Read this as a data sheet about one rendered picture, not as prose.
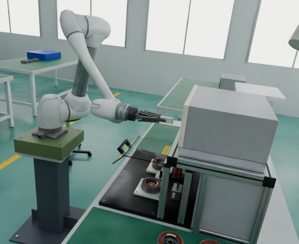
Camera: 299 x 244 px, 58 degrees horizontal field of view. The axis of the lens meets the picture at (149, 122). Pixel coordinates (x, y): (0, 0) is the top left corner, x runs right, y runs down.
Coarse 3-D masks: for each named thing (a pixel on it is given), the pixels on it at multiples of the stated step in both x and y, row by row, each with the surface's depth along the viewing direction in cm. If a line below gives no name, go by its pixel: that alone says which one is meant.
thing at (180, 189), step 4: (176, 184) 146; (180, 184) 146; (172, 188) 142; (180, 188) 143; (172, 192) 141; (176, 192) 140; (180, 192) 140; (172, 196) 142; (176, 196) 141; (180, 196) 143
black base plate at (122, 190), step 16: (128, 176) 159; (144, 176) 161; (192, 176) 165; (112, 192) 143; (128, 192) 145; (192, 192) 150; (112, 208) 134; (128, 208) 133; (144, 208) 134; (176, 208) 136; (192, 208) 137; (176, 224) 127
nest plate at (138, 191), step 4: (140, 184) 150; (136, 188) 147; (140, 188) 147; (136, 192) 143; (140, 192) 144; (144, 192) 144; (144, 196) 142; (148, 196) 141; (152, 196) 141; (156, 196) 142
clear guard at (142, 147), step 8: (136, 144) 133; (144, 144) 134; (152, 144) 135; (160, 144) 136; (168, 144) 137; (128, 152) 124; (136, 152) 125; (144, 152) 126; (152, 152) 127; (160, 152) 127; (168, 152) 128; (144, 160) 120; (152, 160) 120; (160, 160) 120
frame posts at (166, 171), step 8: (168, 168) 118; (168, 176) 119; (184, 184) 118; (160, 192) 123; (184, 192) 120; (160, 200) 125; (184, 200) 122; (160, 208) 127; (184, 208) 122; (160, 216) 128; (184, 216) 124
